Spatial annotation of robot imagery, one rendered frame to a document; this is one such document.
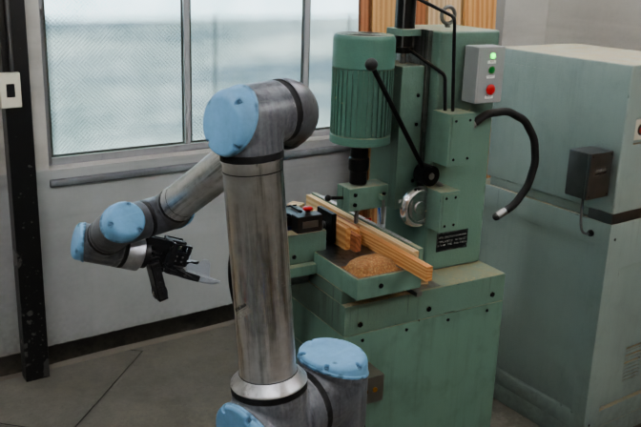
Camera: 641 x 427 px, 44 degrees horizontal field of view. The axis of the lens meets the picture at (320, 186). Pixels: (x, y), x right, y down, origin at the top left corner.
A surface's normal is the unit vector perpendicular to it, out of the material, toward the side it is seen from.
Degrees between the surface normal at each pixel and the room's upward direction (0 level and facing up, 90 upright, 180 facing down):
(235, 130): 85
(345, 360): 3
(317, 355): 3
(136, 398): 0
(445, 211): 90
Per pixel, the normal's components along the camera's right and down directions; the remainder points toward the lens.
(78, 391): 0.03, -0.96
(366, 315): 0.50, 0.25
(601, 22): -0.83, 0.13
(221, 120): -0.68, 0.09
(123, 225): 0.53, -0.37
